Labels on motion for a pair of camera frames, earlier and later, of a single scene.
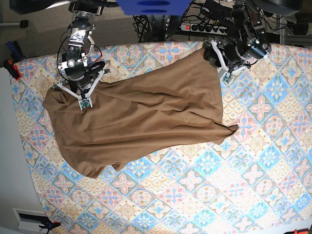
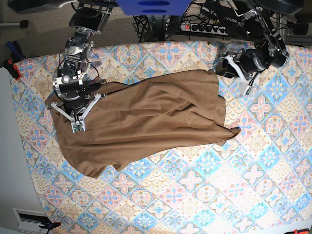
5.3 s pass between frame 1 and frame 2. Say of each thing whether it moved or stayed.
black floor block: stayed
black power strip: stayed
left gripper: moved
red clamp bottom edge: stayed
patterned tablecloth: stayed
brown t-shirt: moved
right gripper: moved
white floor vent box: stayed
